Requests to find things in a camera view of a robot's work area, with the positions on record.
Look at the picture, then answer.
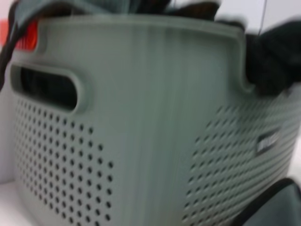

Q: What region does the red orange block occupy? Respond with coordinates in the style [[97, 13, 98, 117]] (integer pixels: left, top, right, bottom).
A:
[[0, 20, 39, 51]]

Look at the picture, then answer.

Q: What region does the grey green perforated storage box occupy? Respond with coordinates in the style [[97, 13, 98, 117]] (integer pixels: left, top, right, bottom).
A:
[[9, 14, 301, 226]]

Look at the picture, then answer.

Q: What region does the yellow and dark green towel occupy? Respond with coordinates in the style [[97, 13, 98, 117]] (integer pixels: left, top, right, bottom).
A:
[[235, 178, 301, 226]]

